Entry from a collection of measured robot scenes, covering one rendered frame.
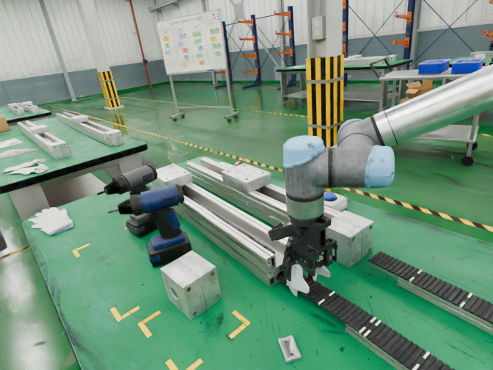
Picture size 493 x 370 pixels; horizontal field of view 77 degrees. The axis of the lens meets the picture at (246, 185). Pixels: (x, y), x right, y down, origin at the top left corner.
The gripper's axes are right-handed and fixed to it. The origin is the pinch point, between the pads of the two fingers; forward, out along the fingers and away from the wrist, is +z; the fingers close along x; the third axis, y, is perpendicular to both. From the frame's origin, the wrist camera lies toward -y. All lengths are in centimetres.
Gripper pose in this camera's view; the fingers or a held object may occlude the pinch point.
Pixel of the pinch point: (302, 283)
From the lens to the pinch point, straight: 78.0
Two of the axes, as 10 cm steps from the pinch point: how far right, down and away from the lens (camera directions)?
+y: 5.9, 2.6, -7.6
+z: 1.2, 9.1, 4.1
